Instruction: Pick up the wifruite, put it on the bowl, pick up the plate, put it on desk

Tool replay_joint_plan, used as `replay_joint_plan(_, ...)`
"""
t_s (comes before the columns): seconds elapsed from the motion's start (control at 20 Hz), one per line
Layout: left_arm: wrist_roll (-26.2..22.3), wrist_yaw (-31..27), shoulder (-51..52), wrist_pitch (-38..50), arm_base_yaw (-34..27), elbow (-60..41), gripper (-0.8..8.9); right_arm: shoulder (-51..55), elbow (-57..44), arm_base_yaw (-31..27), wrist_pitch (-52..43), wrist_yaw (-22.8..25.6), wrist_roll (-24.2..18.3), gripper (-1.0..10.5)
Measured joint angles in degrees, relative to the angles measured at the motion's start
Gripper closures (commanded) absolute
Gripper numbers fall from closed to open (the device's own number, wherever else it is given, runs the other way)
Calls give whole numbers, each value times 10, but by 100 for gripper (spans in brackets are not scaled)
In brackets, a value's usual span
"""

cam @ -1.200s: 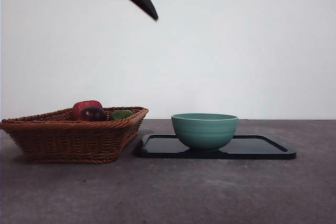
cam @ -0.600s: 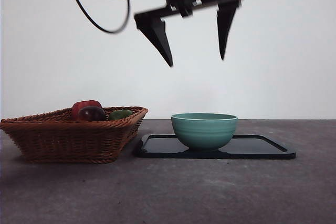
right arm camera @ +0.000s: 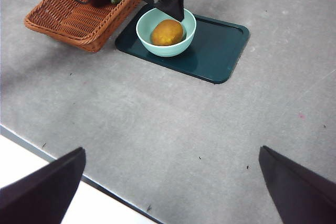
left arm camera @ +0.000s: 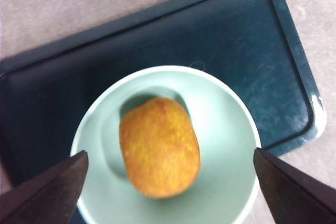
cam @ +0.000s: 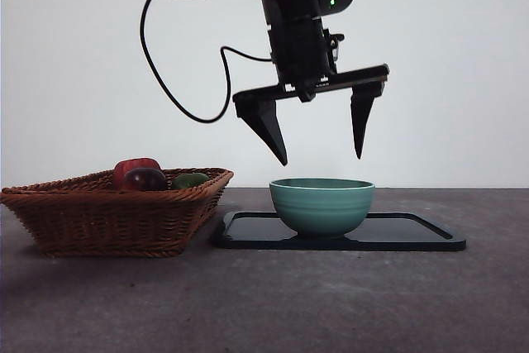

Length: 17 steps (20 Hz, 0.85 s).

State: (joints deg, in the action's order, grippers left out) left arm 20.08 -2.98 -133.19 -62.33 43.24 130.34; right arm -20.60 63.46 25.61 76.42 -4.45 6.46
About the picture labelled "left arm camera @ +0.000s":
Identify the teal ribbed bowl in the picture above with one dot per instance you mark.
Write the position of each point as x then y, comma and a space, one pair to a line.
225, 155

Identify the dark green rectangular tray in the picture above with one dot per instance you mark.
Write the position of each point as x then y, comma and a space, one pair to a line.
183, 37

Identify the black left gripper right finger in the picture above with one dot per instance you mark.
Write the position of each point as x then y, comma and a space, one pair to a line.
296, 195

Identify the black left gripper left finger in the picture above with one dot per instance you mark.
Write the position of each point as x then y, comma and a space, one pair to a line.
50, 195

